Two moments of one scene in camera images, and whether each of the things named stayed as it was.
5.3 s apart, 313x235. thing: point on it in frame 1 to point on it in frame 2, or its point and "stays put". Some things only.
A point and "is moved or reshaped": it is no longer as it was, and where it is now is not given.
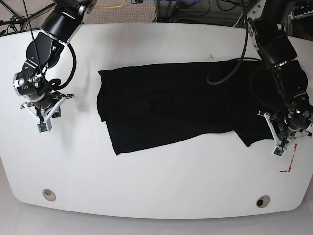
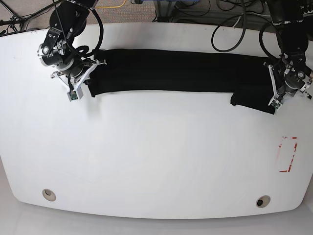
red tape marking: [291, 161] stays put
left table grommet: [49, 195] stays put
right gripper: [283, 136] to [287, 80]
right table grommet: [263, 201] stays put
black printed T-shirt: [146, 106] is moved or reshaped
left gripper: [45, 110] to [75, 77]
